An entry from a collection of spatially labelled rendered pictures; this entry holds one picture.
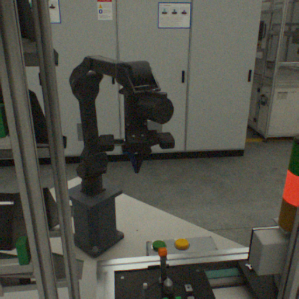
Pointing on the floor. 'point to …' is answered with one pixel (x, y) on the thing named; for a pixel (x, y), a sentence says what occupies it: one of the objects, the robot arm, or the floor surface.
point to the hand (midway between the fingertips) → (136, 160)
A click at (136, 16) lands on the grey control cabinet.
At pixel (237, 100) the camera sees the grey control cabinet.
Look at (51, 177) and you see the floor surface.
